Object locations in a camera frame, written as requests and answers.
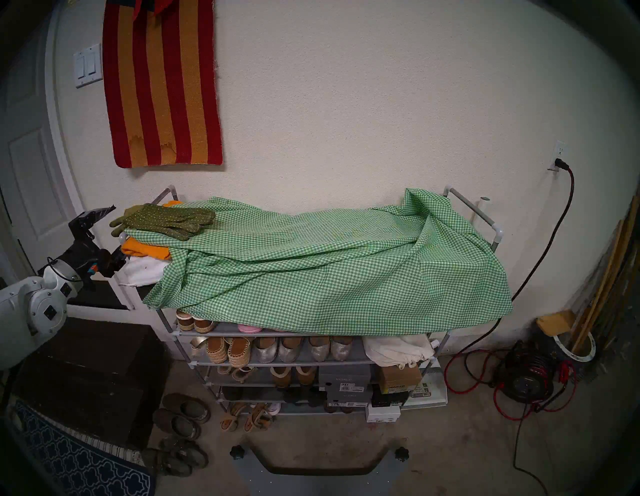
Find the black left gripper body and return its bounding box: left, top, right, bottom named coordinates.
left=60, top=235, right=128, bottom=291

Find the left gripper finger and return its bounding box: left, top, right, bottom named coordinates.
left=69, top=214, right=93, bottom=243
left=82, top=205, right=117, bottom=228

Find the olive sparkly knit glove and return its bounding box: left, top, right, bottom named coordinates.
left=122, top=203, right=217, bottom=242
left=109, top=205, right=143, bottom=238

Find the green white checkered cloth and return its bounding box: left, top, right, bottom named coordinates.
left=142, top=188, right=514, bottom=337

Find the grey robot base platform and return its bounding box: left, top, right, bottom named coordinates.
left=230, top=445, right=410, bottom=496

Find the orange folded cloth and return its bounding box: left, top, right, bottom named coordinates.
left=121, top=200, right=183, bottom=262

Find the white folded cloth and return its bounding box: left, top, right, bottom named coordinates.
left=117, top=255, right=171, bottom=288

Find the grey metal shoe rack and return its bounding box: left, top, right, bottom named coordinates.
left=150, top=185, right=503, bottom=416

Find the espadrille wedge shoe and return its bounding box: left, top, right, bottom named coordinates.
left=205, top=336, right=230, bottom=364
left=227, top=336, right=253, bottom=368

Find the grey Vionic shoe box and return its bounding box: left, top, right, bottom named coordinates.
left=318, top=364, right=372, bottom=393
left=327, top=390, right=375, bottom=408

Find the black shoe box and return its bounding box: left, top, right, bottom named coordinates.
left=371, top=387, right=411, bottom=408

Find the white shoe box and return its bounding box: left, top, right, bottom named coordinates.
left=366, top=402, right=402, bottom=423

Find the brown cardboard shoe box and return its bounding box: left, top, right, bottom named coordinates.
left=377, top=363, right=423, bottom=395

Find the white panelled door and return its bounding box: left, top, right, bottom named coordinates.
left=0, top=30, right=86, bottom=281

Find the dark slipper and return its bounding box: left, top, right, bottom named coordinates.
left=152, top=408, right=202, bottom=441
left=161, top=393, right=211, bottom=424
left=141, top=447, right=193, bottom=477
left=159, top=436, right=209, bottom=469

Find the blue patterned rug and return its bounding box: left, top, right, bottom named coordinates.
left=12, top=400, right=156, bottom=496

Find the white flat panel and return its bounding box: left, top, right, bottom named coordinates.
left=402, top=357, right=448, bottom=411

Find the red orange striped wall hanging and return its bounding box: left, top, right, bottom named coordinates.
left=102, top=0, right=224, bottom=169

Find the white double light switch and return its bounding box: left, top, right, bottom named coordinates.
left=73, top=43, right=104, bottom=89

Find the beige strappy sandal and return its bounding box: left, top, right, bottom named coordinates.
left=217, top=365, right=256, bottom=383

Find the tan strappy sandal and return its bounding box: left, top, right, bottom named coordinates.
left=220, top=402, right=248, bottom=432
left=244, top=402, right=273, bottom=432

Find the white drawstring bag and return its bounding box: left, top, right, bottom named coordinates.
left=362, top=334, right=437, bottom=370

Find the black cord reel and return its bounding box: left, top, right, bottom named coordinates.
left=500, top=340, right=558, bottom=405

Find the thin black floor cable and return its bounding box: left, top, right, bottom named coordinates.
left=512, top=417, right=551, bottom=496

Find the red black extension cord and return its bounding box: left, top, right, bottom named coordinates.
left=444, top=158, right=576, bottom=422

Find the white wall outlet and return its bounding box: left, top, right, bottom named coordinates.
left=548, top=141, right=568, bottom=173

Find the wooden tool handle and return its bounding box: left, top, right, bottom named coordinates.
left=575, top=192, right=640, bottom=356

